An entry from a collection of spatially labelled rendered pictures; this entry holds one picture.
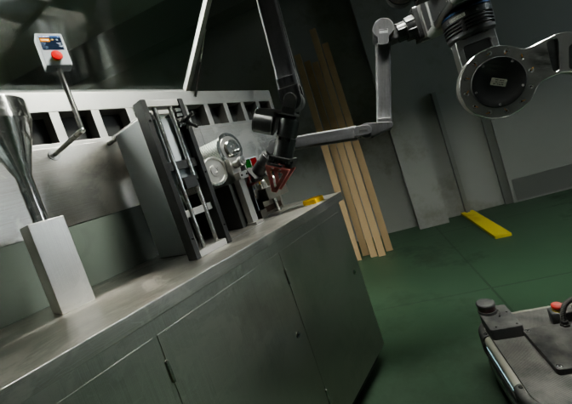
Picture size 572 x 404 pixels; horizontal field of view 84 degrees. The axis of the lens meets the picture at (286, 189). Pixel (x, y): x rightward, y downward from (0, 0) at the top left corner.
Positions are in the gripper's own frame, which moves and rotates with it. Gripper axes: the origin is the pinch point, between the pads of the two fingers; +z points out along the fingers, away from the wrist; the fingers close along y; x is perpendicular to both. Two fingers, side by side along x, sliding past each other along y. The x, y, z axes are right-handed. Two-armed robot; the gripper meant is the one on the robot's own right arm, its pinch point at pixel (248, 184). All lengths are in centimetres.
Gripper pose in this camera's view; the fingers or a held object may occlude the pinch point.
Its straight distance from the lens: 151.1
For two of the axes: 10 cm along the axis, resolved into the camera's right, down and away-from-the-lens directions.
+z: -5.0, 6.6, 5.7
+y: 5.7, -2.5, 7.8
